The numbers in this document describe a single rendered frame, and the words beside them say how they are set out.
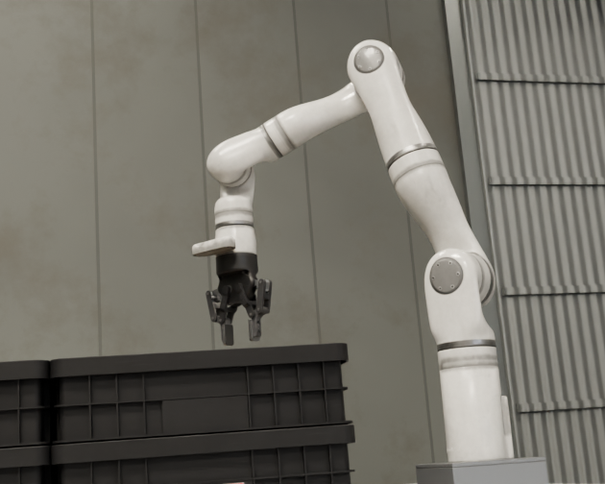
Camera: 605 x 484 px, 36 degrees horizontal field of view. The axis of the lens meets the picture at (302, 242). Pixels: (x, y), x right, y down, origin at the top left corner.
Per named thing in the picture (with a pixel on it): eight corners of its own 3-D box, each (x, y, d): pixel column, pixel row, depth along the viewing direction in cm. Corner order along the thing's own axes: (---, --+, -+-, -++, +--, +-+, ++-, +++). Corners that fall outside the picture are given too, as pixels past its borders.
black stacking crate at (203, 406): (320, 439, 155) (314, 369, 157) (355, 431, 126) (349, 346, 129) (71, 457, 148) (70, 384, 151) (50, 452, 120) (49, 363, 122)
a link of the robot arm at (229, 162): (196, 153, 170) (260, 112, 169) (213, 166, 179) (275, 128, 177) (212, 184, 168) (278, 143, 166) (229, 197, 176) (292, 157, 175)
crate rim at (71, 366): (316, 380, 157) (315, 366, 158) (350, 359, 128) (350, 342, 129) (69, 396, 151) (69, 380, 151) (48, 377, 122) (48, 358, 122)
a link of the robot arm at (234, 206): (226, 237, 177) (209, 228, 169) (222, 159, 180) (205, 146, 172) (261, 232, 175) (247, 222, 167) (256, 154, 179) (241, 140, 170)
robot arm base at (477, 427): (490, 459, 151) (478, 352, 155) (520, 458, 142) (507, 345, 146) (438, 463, 148) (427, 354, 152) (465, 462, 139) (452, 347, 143)
